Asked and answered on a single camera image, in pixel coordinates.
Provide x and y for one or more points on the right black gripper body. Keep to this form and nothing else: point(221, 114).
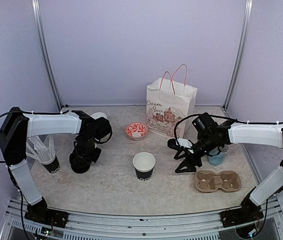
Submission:
point(209, 144)

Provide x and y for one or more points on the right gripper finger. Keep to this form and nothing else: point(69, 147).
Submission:
point(181, 154)
point(188, 165)

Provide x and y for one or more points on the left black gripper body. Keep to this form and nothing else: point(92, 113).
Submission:
point(85, 148)

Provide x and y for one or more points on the white paper takeout bag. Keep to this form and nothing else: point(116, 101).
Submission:
point(168, 103)

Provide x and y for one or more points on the stack of black paper cups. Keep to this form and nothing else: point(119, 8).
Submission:
point(98, 115)

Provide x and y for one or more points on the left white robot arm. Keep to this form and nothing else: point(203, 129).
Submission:
point(20, 126)

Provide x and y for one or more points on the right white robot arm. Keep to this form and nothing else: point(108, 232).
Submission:
point(248, 133)

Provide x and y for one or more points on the stack of black cup lids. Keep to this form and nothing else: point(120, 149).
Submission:
point(79, 164)

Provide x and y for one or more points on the light blue ceramic mug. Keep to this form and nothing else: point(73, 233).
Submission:
point(217, 155)

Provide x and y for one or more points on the brown cardboard cup carrier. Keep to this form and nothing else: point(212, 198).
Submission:
point(207, 181)

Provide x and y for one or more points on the cup holding wrapped straws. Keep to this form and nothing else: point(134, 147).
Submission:
point(44, 152)

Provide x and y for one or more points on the red patterned white bowl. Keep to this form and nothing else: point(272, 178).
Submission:
point(136, 130)

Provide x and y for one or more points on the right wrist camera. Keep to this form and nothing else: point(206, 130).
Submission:
point(179, 144)

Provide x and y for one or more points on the aluminium front frame rail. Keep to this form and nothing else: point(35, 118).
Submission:
point(92, 226)

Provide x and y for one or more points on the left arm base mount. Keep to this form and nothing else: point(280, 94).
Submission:
point(40, 213)

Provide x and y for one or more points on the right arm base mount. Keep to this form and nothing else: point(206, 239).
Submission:
point(246, 213)

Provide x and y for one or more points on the right rear aluminium post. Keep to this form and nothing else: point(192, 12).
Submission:
point(240, 53)

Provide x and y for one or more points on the aluminium post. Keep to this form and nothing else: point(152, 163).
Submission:
point(45, 54)
point(240, 53)

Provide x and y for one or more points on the left rear aluminium post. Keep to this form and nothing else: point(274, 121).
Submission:
point(45, 54)

